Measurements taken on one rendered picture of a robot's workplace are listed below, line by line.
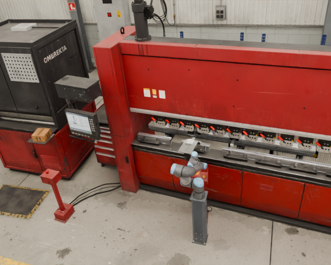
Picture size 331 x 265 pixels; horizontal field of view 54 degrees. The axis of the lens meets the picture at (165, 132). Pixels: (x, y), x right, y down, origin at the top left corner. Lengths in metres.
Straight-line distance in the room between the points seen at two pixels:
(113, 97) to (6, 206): 2.52
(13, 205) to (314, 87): 4.48
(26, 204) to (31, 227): 0.51
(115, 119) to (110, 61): 0.81
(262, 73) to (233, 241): 2.14
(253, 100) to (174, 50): 1.05
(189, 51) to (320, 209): 2.46
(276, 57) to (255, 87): 0.40
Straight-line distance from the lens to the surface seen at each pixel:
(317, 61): 3.55
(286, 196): 4.42
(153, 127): 4.81
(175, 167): 3.40
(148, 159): 4.69
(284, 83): 3.67
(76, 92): 4.01
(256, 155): 4.22
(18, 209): 5.53
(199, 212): 4.00
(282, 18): 8.02
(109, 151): 5.38
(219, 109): 3.95
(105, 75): 4.14
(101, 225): 4.83
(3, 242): 5.19
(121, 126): 4.42
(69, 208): 5.04
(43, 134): 4.90
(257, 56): 3.57
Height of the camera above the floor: 3.52
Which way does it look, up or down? 34 degrees down
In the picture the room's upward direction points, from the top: 5 degrees counter-clockwise
